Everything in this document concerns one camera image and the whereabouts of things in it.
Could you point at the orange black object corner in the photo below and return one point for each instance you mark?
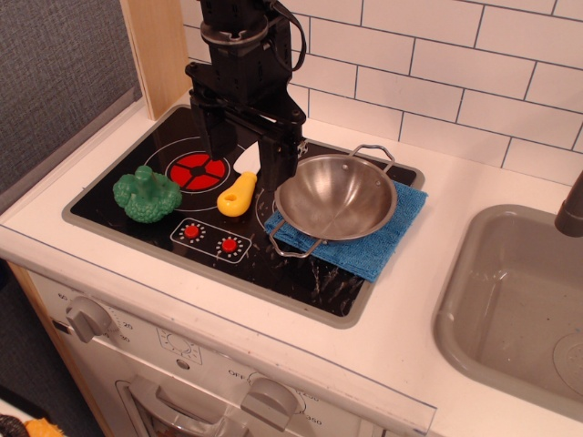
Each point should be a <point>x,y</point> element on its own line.
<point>14,427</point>

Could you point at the red stove button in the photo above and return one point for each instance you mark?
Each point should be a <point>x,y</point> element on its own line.
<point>229,246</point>
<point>191,231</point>

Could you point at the left red stove button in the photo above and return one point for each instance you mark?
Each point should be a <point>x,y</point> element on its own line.
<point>191,231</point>

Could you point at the grey toy faucet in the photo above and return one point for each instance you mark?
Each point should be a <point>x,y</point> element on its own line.
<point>569,219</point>

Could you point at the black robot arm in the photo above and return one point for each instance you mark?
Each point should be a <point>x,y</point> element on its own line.
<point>230,23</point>

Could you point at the green toy broccoli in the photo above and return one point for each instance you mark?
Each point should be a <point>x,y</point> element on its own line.
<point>147,196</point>

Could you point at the blue microfiber cloth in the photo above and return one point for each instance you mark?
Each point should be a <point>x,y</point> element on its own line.
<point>365,257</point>

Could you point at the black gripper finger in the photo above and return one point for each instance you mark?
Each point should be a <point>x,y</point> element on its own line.
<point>279,159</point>
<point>217,135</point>

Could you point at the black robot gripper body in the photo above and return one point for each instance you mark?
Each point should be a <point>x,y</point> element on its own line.
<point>250,84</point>

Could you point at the right red stove button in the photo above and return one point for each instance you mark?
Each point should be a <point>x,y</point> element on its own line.
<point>229,246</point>

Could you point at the yellow handled toy knife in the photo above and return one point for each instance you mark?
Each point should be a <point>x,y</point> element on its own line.
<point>236,200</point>

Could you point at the grey toy sink basin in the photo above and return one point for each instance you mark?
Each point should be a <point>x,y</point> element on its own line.
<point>511,312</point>

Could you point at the left grey oven knob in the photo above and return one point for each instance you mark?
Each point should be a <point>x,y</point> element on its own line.
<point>87,318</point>

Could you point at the black toy stovetop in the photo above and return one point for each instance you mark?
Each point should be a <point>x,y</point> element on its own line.
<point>310,286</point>

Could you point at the light wooden post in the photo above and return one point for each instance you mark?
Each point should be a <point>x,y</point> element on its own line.
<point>157,39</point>

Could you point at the right grey oven knob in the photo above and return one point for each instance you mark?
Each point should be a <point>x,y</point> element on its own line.
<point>270,402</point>

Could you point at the stainless steel pan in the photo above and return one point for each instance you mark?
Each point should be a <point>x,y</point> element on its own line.
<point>336,197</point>

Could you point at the grey oven knob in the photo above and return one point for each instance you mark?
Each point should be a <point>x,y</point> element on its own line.
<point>270,402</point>
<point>87,318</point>

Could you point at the grey oven door handle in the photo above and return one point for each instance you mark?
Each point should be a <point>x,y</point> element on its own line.
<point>158,411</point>

